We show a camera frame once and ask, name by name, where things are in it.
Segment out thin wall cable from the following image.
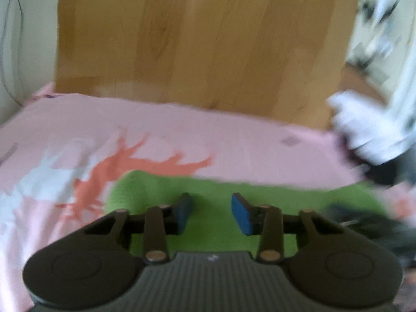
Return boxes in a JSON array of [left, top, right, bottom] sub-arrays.
[[0, 0, 27, 108]]

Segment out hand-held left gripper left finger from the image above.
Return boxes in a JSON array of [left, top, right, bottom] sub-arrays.
[[83, 192, 193, 264]]

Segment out black knit garment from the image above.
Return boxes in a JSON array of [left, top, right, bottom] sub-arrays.
[[325, 201, 408, 261]]

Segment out pink printed bedsheet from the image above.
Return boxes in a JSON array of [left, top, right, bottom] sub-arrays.
[[0, 83, 416, 312]]

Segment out white cloth pile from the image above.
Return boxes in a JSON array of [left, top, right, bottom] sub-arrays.
[[327, 89, 416, 167]]

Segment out green cloth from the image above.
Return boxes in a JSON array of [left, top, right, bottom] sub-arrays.
[[104, 170, 392, 254]]

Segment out wooden side table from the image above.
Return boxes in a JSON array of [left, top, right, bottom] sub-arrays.
[[341, 63, 391, 106]]

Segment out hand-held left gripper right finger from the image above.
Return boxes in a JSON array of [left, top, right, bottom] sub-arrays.
[[231, 192, 345, 264]]

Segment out dark printed clothes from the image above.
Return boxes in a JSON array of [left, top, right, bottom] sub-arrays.
[[354, 156, 416, 187]]

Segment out wooden headboard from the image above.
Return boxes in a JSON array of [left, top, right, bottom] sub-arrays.
[[54, 0, 363, 131]]

